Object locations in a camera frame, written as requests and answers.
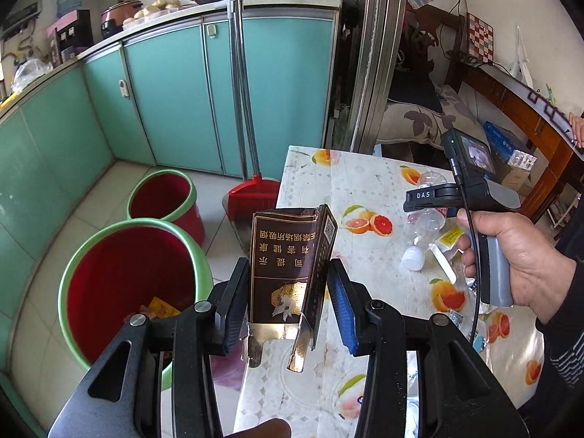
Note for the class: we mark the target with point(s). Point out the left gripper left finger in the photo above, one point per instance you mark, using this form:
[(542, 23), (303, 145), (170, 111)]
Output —
[(120, 394)]

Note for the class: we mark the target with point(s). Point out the brown cigarette box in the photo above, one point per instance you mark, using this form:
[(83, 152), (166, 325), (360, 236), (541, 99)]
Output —
[(289, 255)]

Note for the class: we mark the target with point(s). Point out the teal kitchen cabinets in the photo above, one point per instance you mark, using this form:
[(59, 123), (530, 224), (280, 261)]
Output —
[(73, 146)]

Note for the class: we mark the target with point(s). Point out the person's right hand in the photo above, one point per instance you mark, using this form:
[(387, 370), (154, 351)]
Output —
[(540, 276)]

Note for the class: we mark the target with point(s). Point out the person's left hand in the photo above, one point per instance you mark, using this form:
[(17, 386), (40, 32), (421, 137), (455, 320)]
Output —
[(273, 428)]

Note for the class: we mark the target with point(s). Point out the blue box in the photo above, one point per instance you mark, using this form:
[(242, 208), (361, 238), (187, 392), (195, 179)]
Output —
[(508, 147)]

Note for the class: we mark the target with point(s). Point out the yellow medicine box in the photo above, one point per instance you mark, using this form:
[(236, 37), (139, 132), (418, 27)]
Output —
[(448, 241)]

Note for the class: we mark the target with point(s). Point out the purple plastic stool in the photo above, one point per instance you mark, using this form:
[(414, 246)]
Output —
[(228, 371)]

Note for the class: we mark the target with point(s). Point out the yellow wrapper in bucket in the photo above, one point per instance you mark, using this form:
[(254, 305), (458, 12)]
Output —
[(159, 309)]

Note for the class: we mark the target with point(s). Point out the white bottle cap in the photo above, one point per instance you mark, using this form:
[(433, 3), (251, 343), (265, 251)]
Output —
[(413, 259)]

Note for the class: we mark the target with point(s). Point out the fruit-pattern tablecloth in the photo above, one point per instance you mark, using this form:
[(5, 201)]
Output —
[(366, 194)]

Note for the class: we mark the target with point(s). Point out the floral cushion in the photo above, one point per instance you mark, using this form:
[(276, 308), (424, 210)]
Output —
[(404, 122)]

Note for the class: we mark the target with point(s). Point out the bystander hand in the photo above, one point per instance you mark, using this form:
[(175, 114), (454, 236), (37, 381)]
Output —
[(577, 128)]

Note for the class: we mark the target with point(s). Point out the large red green-rimmed bucket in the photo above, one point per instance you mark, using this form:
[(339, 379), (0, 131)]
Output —
[(119, 270)]

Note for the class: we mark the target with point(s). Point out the checkered board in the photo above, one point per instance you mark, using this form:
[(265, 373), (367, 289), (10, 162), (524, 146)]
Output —
[(480, 40)]

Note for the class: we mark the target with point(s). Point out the small red green-rimmed bucket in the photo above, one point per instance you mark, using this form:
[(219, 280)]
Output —
[(168, 195)]

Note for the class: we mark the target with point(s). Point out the white plastic bag on counter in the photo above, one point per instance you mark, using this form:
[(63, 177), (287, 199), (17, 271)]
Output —
[(28, 72)]

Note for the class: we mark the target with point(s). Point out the steamed buns plate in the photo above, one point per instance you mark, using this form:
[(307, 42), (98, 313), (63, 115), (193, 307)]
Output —
[(159, 8)]

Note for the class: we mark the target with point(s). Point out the pink and black water dispenser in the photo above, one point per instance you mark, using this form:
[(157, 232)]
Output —
[(69, 36)]

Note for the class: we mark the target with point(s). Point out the pink rice cooker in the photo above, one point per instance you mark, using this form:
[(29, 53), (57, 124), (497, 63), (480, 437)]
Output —
[(113, 17)]

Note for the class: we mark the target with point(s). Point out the water heater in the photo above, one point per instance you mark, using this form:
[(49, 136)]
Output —
[(21, 12)]

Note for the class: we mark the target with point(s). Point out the wooden bed frame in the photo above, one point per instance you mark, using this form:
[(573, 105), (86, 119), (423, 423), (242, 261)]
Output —
[(546, 128)]

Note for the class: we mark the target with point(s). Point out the red broom with metal handle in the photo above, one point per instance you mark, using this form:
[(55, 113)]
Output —
[(254, 194)]

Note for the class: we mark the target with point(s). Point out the metal door frame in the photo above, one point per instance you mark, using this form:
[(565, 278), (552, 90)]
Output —
[(380, 35)]

